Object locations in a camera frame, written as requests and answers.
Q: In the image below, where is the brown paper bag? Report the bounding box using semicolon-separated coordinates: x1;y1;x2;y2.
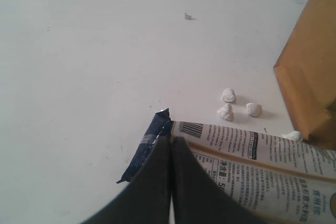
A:
274;0;335;149

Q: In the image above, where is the white candy top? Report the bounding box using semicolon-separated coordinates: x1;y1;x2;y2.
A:
221;88;236;103

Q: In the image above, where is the white candy left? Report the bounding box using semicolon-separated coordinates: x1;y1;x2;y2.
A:
217;103;234;122

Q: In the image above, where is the white noodle package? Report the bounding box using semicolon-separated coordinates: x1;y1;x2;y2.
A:
141;108;336;183
187;142;335;223

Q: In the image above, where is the small white candy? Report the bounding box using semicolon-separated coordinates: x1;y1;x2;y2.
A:
281;131;303;142

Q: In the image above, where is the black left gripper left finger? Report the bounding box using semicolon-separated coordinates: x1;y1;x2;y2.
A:
84;137;171;223

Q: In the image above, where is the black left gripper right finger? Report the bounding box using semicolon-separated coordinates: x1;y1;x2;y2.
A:
170;137;265;223

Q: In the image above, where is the small paper scrap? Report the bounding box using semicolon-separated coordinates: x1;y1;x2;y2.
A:
184;13;193;20

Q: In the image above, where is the white candy right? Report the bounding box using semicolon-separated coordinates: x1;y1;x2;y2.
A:
246;103;262;117

